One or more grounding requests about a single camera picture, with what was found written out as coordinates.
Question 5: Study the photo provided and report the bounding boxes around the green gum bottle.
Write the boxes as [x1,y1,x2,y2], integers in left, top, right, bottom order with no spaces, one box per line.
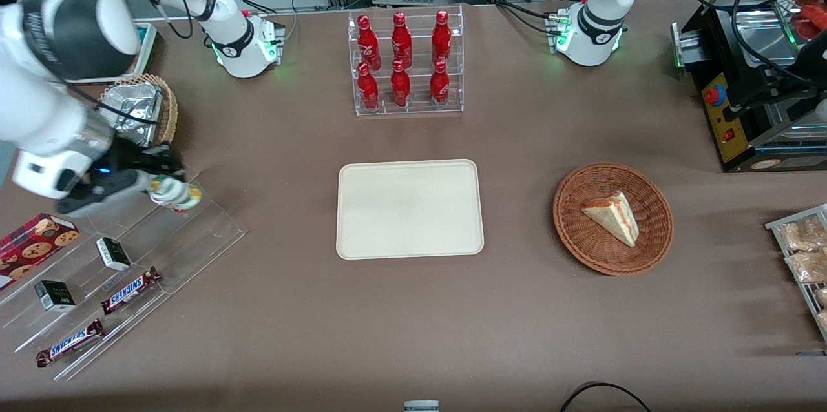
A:
[148,176,203,210]

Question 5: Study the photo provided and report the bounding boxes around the stacked foil containers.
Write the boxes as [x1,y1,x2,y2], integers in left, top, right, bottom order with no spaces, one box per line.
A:
[98,82,163,148]

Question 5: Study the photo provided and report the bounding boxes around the red cola bottle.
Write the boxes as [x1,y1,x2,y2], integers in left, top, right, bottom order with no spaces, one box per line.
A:
[431,10,453,66]
[392,12,414,69]
[429,60,452,108]
[390,59,412,108]
[357,15,382,71]
[357,63,381,111]

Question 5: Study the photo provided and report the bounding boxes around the round wicker basket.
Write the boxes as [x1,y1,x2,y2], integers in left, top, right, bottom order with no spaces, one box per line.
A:
[552,162,675,277]

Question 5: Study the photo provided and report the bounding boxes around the oval wicker basket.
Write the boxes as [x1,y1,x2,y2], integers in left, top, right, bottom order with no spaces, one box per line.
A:
[97,74,179,148]

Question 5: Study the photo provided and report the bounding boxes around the Snickers bar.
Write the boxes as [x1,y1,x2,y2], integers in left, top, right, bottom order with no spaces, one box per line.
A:
[101,267,162,316]
[36,319,105,369]

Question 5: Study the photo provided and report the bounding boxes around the clear acrylic stepped display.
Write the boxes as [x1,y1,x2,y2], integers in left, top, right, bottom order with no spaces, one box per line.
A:
[0,167,247,382]

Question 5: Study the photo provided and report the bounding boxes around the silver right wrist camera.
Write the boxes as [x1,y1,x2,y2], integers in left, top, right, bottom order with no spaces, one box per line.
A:
[12,150,87,200]

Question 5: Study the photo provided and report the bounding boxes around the wire rack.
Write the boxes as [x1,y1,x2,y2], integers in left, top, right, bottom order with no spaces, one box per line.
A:
[765,204,827,343]

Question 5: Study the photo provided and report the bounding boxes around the black cable loop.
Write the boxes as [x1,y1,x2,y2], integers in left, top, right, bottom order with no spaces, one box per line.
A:
[558,382,653,412]

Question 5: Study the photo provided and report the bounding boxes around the small black box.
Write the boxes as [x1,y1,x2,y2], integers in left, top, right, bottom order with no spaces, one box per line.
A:
[96,237,132,272]
[34,280,76,313]

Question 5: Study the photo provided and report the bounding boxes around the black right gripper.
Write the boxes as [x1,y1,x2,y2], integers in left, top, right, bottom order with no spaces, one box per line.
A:
[54,139,189,216]

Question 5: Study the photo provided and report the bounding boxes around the black sealing machine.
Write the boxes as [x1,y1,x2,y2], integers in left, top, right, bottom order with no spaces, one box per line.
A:
[671,0,827,174]

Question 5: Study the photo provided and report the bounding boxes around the clear bag of snacks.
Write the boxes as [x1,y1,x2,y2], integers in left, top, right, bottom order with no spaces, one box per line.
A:
[777,214,827,252]
[784,251,827,284]

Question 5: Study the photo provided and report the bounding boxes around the clear acrylic bottle rack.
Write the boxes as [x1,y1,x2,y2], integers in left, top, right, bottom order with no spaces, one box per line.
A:
[348,5,465,118]

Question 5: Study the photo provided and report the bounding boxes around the white snack tray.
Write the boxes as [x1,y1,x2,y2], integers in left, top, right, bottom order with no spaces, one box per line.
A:
[65,22,158,85]

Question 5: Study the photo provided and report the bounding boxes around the beige rectangular tray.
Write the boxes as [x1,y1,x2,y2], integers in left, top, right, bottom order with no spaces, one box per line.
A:
[336,159,485,261]

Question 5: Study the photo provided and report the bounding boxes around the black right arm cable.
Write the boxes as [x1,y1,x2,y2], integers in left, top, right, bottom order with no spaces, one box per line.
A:
[48,0,217,125]

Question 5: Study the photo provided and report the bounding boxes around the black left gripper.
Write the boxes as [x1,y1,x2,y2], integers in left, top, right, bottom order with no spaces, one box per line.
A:
[722,72,819,124]

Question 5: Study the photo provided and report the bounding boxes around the wrapped triangle sandwich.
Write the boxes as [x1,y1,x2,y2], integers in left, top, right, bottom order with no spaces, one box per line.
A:
[580,191,640,248]

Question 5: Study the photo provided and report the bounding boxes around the red cookie box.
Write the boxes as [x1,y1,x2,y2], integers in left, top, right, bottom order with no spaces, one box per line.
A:
[0,213,81,291]

